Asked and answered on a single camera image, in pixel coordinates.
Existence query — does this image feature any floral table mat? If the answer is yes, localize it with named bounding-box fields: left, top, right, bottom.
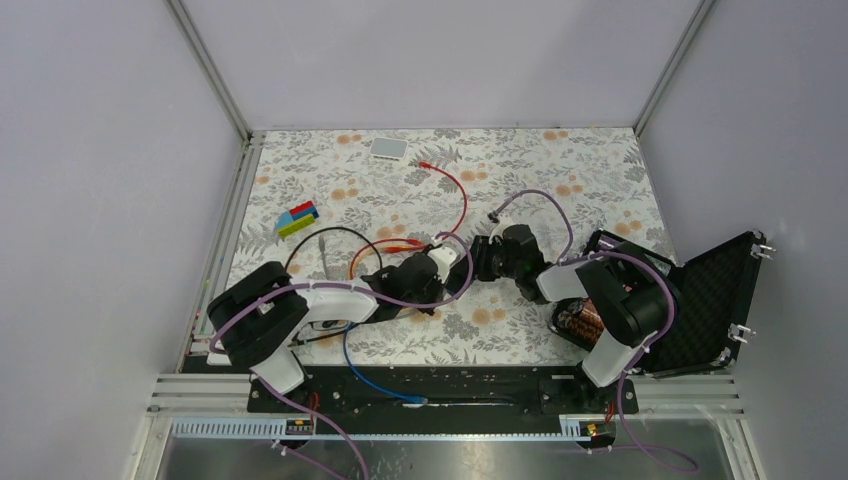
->
left=218, top=128, right=674, bottom=366

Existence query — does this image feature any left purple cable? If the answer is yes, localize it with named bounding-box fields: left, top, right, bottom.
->
left=208, top=231, right=475, bottom=480

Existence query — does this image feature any colourful toy brick stack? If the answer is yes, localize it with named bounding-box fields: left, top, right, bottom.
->
left=275, top=201, right=319, bottom=239

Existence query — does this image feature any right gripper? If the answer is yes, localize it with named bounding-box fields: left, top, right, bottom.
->
left=451, top=239, right=521, bottom=286

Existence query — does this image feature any blue ethernet cable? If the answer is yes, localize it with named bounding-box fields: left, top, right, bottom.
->
left=342, top=321, right=429, bottom=405

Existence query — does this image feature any black case with chips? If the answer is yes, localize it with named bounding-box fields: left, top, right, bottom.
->
left=549, top=229, right=776, bottom=379

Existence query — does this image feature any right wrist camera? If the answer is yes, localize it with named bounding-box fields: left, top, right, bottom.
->
left=489, top=220, right=513, bottom=240

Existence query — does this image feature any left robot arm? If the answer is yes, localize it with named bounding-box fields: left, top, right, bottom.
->
left=207, top=248, right=456, bottom=411

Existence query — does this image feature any white small switch box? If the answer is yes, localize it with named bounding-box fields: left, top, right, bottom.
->
left=369, top=137, right=409, bottom=160

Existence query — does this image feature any red ethernet cable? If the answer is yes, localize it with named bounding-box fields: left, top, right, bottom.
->
left=349, top=238, right=429, bottom=280
left=418, top=161, right=469, bottom=236

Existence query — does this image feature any purple cable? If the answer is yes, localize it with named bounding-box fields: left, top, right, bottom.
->
left=488, top=190, right=700, bottom=473
left=208, top=231, right=475, bottom=480

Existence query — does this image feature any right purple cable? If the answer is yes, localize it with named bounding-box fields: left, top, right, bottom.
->
left=488, top=190, right=700, bottom=473

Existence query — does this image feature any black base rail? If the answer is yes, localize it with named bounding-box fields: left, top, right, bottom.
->
left=287, top=366, right=639, bottom=435

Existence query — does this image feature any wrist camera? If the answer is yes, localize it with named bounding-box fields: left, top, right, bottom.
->
left=426, top=244, right=459, bottom=278
left=489, top=220, right=513, bottom=240

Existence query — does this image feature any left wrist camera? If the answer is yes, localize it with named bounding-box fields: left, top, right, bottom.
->
left=426, top=244, right=459, bottom=278

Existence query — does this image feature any black network switch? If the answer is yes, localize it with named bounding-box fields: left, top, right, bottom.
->
left=445, top=257, right=474, bottom=296

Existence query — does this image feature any black cable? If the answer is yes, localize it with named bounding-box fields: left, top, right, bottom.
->
left=283, top=227, right=384, bottom=346

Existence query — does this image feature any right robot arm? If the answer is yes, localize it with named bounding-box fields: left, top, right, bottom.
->
left=451, top=224, right=678, bottom=412

